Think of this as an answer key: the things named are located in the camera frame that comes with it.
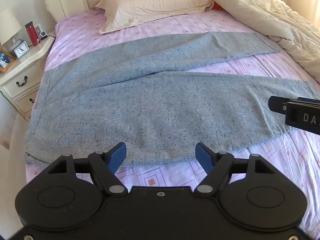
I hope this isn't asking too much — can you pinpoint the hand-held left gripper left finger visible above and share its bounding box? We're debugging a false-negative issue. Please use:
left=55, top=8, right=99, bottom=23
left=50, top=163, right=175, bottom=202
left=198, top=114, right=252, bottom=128
left=47, top=142, right=128, bottom=196

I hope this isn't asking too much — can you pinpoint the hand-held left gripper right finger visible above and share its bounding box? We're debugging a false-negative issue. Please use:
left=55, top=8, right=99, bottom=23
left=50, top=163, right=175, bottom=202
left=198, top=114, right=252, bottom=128
left=194, top=142, right=275, bottom=196

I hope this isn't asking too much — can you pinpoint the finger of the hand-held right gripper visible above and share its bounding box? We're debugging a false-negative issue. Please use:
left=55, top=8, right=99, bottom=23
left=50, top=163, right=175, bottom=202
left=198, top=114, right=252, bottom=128
left=268, top=95, right=320, bottom=113

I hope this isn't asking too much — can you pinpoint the grey-blue blanket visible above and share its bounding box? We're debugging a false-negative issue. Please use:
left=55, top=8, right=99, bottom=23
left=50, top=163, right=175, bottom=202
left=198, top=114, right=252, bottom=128
left=24, top=32, right=318, bottom=167

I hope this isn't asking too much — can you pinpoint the cream duvet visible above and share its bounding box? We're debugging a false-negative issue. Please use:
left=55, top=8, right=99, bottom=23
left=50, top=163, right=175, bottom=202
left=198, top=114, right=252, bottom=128
left=186, top=0, right=320, bottom=84

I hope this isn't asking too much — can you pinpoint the white nightstand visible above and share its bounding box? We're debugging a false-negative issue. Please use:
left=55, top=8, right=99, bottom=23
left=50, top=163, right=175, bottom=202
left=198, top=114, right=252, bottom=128
left=0, top=30, right=57, bottom=123

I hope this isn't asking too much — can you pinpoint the bed with pink sheet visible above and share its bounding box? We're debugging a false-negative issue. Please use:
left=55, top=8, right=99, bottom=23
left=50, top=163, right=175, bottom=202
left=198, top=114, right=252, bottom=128
left=25, top=9, right=320, bottom=233

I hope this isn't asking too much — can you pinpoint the small white clock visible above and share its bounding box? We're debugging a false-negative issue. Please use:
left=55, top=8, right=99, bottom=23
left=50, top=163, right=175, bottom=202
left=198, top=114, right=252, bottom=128
left=14, top=41, right=30, bottom=59

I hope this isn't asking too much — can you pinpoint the red bottle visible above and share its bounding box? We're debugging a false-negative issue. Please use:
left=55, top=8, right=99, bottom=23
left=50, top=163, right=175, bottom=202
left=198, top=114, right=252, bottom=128
left=24, top=21, right=40, bottom=47

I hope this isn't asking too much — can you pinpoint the cream pillow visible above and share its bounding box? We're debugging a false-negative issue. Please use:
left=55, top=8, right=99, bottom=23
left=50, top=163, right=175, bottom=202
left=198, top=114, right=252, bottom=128
left=95, top=0, right=215, bottom=35

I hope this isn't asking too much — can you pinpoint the white table lamp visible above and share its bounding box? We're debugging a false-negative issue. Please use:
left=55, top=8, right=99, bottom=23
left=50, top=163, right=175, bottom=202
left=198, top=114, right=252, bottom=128
left=0, top=7, right=23, bottom=52

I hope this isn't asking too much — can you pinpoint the black cable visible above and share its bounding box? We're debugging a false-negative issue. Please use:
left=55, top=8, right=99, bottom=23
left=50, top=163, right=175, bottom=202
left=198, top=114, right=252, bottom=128
left=27, top=35, right=57, bottom=48

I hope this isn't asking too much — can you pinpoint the wooden photo frame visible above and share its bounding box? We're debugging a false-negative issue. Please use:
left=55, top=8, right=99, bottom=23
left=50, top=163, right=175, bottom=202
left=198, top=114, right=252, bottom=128
left=0, top=49, right=17, bottom=74

